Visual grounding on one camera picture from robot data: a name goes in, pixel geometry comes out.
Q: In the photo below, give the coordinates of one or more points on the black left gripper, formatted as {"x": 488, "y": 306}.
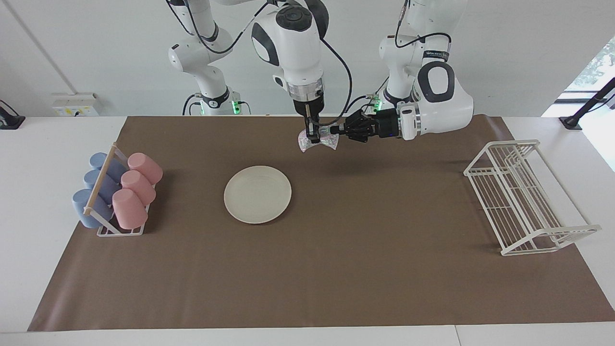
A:
{"x": 379, "y": 126}

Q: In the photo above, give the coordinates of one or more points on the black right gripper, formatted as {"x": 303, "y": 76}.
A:
{"x": 310, "y": 108}

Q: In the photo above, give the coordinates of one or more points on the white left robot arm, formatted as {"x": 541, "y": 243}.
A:
{"x": 447, "y": 108}

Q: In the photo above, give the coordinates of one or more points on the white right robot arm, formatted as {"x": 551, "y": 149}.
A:
{"x": 293, "y": 53}

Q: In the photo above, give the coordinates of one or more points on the round cream plate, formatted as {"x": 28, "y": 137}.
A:
{"x": 257, "y": 194}

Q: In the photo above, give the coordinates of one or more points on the brown table mat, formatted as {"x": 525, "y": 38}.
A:
{"x": 360, "y": 269}

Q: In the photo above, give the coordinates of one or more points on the pink plastic cup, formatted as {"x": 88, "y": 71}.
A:
{"x": 145, "y": 167}
{"x": 139, "y": 186}
{"x": 130, "y": 209}

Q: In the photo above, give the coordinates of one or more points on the blue plastic cup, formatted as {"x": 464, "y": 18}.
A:
{"x": 99, "y": 159}
{"x": 84, "y": 209}
{"x": 93, "y": 179}

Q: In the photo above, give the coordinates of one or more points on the black angled stand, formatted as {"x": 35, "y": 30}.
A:
{"x": 571, "y": 120}

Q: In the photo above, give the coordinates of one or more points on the white wall socket box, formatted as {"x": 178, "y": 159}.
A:
{"x": 74, "y": 103}

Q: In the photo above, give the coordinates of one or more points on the black clamp mount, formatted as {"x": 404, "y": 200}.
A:
{"x": 9, "y": 120}

